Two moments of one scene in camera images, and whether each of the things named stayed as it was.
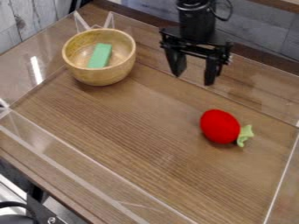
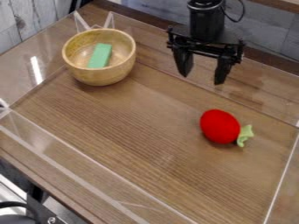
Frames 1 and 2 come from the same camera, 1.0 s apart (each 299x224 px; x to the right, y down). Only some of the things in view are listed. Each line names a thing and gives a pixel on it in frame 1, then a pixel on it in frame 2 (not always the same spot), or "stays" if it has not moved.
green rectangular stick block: [100, 55] stays
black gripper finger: [211, 63] to [224, 65]
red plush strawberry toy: [222, 128] stays
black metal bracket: [40, 212] stays
